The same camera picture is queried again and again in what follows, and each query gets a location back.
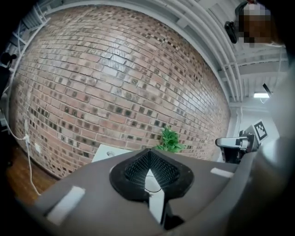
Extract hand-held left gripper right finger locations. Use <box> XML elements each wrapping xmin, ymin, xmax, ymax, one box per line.
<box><xmin>149</xmin><ymin>148</ymin><xmax>252</xmax><ymax>236</ymax></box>

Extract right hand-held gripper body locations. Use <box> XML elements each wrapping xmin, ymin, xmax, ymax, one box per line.
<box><xmin>239</xmin><ymin>118</ymin><xmax>269</xmax><ymax>162</ymax></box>

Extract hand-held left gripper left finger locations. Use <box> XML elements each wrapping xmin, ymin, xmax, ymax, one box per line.
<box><xmin>34</xmin><ymin>148</ymin><xmax>167</xmax><ymax>236</ymax></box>

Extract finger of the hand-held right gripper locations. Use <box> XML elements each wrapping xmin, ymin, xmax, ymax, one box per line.
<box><xmin>215</xmin><ymin>136</ymin><xmax>248</xmax><ymax>148</ymax></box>

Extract green potted plant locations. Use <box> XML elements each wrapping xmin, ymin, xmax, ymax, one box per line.
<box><xmin>153</xmin><ymin>125</ymin><xmax>186</xmax><ymax>153</ymax></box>

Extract white table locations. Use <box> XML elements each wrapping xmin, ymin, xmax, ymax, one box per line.
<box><xmin>91</xmin><ymin>144</ymin><xmax>139</xmax><ymax>163</ymax></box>

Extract white ceiling pipes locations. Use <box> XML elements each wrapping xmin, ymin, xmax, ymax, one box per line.
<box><xmin>147</xmin><ymin>0</ymin><xmax>244</xmax><ymax>102</ymax></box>

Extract person's head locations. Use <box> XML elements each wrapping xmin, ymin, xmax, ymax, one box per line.
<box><xmin>238</xmin><ymin>1</ymin><xmax>272</xmax><ymax>49</ymax></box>

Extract white metal rack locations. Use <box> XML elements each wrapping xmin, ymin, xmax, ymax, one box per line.
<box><xmin>9</xmin><ymin>4</ymin><xmax>52</xmax><ymax>59</ymax></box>

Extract white power cable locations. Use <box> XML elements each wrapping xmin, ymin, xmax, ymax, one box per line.
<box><xmin>6</xmin><ymin>108</ymin><xmax>41</xmax><ymax>196</ymax></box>

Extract black head camera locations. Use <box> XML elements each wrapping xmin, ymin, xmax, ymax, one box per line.
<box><xmin>224</xmin><ymin>20</ymin><xmax>238</xmax><ymax>44</ymax></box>

